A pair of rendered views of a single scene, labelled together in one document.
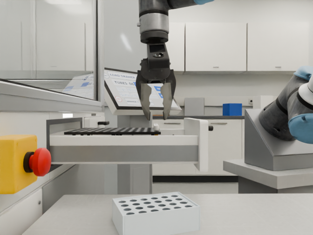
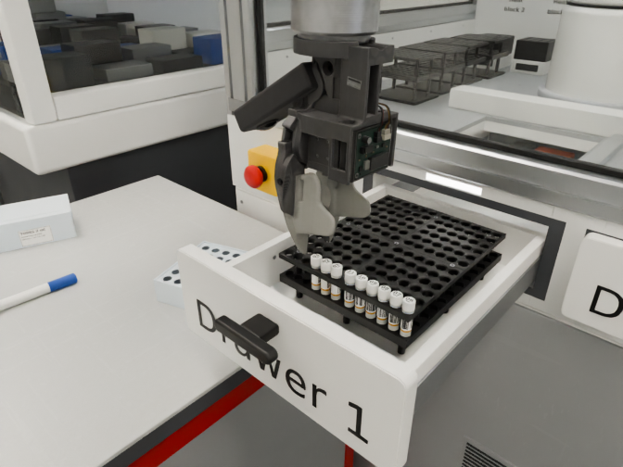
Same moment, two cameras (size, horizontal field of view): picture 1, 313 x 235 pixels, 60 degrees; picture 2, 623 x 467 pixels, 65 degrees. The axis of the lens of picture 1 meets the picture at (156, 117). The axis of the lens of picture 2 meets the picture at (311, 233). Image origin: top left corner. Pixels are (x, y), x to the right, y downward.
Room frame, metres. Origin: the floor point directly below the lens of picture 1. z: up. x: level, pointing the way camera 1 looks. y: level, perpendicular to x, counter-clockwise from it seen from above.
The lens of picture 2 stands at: (0.99, -0.34, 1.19)
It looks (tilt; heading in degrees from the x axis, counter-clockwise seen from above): 29 degrees down; 133
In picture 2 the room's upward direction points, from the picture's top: straight up
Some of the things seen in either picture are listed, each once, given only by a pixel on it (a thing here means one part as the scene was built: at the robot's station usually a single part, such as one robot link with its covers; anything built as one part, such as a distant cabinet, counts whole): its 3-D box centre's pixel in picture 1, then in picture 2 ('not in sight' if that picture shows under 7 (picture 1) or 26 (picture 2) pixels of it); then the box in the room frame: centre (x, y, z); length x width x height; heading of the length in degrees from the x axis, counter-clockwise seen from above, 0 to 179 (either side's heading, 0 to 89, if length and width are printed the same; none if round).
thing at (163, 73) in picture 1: (154, 60); (337, 108); (0.70, 0.00, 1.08); 0.09 x 0.08 x 0.12; 1
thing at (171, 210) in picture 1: (154, 213); (204, 275); (0.44, 0.00, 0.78); 0.12 x 0.08 x 0.04; 109
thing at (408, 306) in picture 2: not in sight; (407, 319); (0.79, 0.00, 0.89); 0.01 x 0.01 x 0.05
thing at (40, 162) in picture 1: (37, 162); (255, 175); (0.38, 0.17, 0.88); 0.04 x 0.03 x 0.04; 1
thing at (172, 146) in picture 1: (113, 143); (398, 266); (0.71, 0.11, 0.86); 0.40 x 0.26 x 0.06; 91
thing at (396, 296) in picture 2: not in sight; (394, 312); (0.78, 0.00, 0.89); 0.01 x 0.01 x 0.05
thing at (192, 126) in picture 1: (193, 139); (277, 344); (0.71, -0.10, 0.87); 0.29 x 0.02 x 0.11; 1
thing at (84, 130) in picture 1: (117, 141); (394, 265); (0.71, 0.10, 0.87); 0.22 x 0.18 x 0.06; 91
